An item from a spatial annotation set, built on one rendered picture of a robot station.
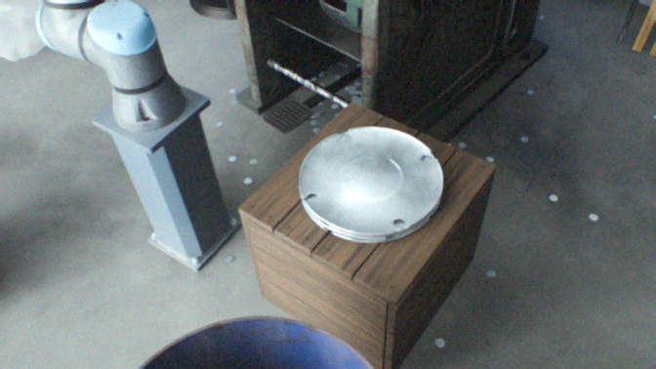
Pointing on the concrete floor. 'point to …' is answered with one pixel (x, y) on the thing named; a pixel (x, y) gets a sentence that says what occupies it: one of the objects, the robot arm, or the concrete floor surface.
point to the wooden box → (366, 252)
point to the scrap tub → (258, 347)
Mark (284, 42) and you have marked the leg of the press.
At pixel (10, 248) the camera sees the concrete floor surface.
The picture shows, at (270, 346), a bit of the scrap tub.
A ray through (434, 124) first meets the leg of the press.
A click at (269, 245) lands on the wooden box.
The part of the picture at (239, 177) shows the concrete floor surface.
